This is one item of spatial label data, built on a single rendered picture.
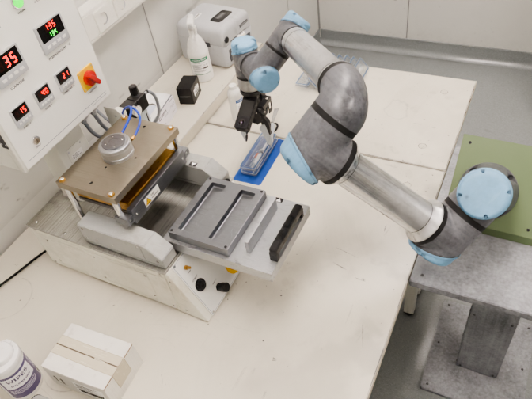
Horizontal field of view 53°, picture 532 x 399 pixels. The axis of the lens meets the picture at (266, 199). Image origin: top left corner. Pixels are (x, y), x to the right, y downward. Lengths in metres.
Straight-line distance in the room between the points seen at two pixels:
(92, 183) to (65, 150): 0.17
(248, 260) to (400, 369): 1.07
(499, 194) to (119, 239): 0.88
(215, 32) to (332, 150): 1.10
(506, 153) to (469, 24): 2.08
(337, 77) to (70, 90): 0.65
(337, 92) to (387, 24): 2.56
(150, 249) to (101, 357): 0.27
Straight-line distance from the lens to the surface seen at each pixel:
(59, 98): 1.37
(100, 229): 1.35
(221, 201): 1.31
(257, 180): 1.70
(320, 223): 1.55
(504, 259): 1.51
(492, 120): 3.17
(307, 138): 1.11
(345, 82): 1.12
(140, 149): 1.35
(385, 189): 1.21
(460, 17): 3.53
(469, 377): 2.15
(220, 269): 1.41
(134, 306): 1.49
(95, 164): 1.35
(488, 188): 1.30
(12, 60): 1.27
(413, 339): 2.20
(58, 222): 1.53
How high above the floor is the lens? 1.91
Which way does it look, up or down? 45 degrees down
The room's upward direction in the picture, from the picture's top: 10 degrees counter-clockwise
